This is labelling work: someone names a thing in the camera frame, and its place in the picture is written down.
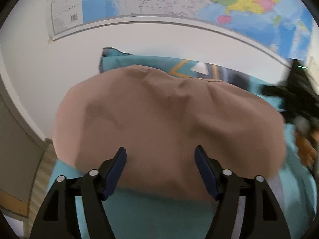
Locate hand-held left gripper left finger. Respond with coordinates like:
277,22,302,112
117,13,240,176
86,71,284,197
30,147,127,239

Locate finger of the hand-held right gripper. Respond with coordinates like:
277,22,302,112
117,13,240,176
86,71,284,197
260,84,287,98

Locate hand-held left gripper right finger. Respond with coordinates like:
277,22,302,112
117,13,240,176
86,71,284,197
194,146,291,239

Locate pink zip jacket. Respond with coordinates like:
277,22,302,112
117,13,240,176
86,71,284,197
52,65,287,201

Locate person's right hand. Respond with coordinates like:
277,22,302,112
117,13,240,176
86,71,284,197
294,127,319,173

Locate teal patterned bedsheet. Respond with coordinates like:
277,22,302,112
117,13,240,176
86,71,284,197
46,47,319,239

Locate grey door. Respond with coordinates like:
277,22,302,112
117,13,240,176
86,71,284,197
0,90,47,220

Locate colourful wall map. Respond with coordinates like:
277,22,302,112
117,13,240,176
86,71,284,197
47,0,313,62

